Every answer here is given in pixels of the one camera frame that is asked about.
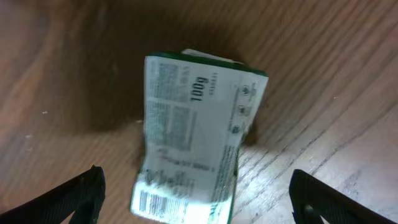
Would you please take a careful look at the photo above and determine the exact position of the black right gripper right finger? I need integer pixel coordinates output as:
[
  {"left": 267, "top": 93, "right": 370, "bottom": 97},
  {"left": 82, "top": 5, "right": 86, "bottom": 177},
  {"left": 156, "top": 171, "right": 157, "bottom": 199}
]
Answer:
[{"left": 289, "top": 169, "right": 394, "bottom": 224}]

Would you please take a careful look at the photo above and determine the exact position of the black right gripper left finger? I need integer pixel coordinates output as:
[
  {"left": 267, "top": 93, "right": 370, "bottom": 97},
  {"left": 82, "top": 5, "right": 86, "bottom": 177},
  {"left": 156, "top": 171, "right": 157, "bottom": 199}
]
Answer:
[{"left": 1, "top": 166, "right": 106, "bottom": 224}]

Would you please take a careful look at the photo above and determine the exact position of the white green soap packet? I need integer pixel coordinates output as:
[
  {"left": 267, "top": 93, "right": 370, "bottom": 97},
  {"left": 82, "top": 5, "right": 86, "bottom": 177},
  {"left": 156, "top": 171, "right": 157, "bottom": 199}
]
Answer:
[{"left": 130, "top": 49, "right": 269, "bottom": 223}]

